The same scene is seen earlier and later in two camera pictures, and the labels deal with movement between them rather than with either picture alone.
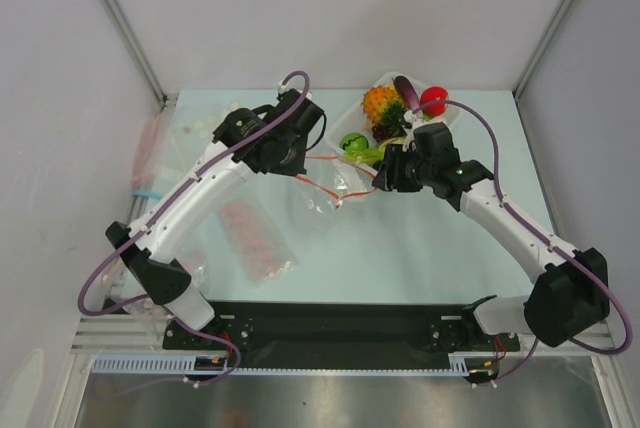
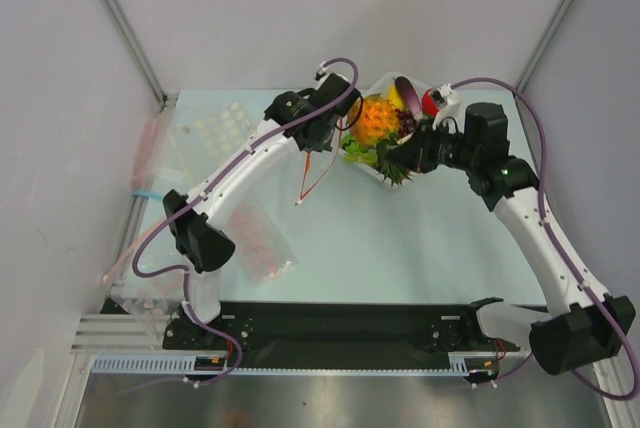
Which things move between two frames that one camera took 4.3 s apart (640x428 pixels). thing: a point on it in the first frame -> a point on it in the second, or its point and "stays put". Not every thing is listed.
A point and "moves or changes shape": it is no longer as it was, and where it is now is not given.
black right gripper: [388, 174] -> [409, 151]
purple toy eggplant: [408, 91] stays put
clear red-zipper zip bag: [333, 193] moves or changes shape
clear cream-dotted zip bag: [192, 125] stays put
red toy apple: [433, 94] stays put
